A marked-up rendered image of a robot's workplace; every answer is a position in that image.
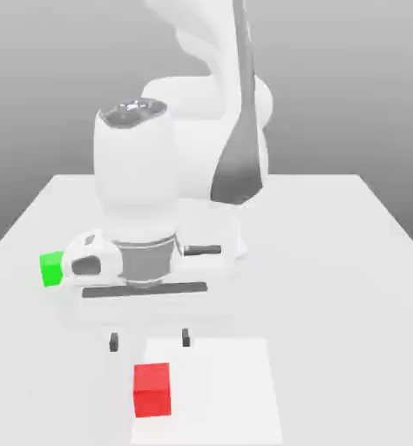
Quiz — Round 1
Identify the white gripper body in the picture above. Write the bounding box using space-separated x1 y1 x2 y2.
61 280 228 329

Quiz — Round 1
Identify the small red cube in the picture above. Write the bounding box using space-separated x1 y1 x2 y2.
132 362 173 419

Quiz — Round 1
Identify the small green cube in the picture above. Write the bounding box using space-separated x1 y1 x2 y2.
38 251 65 288

